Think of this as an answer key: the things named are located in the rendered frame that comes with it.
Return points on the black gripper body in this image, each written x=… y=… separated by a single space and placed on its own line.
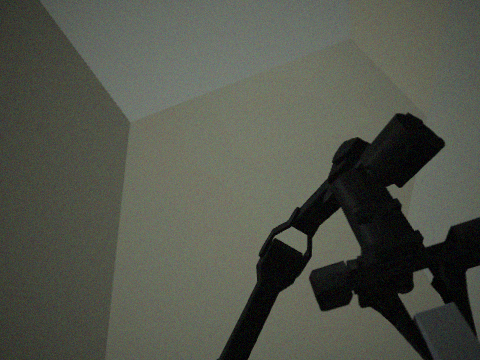
x=392 y=249

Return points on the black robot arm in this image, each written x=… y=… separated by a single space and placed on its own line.
x=360 y=171

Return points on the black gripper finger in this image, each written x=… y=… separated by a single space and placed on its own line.
x=450 y=282
x=381 y=296

